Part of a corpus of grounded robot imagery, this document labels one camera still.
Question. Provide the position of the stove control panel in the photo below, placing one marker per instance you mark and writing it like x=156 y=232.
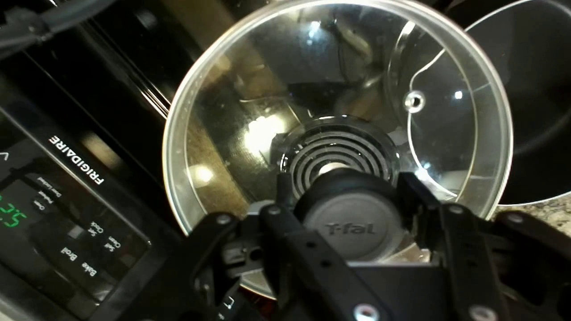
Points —
x=61 y=227

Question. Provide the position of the glass pot lid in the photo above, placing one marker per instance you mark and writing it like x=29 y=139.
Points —
x=304 y=88

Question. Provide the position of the black electric stove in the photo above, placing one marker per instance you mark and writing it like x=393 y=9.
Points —
x=359 y=216

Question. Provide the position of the rear coil burner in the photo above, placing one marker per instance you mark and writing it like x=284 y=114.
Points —
x=324 y=145

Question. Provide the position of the black pot with handle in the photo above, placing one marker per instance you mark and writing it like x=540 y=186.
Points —
x=529 y=43

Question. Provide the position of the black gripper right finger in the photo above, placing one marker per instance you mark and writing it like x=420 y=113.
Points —
x=511 y=268

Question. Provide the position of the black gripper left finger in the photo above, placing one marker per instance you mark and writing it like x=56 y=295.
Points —
x=309 y=280

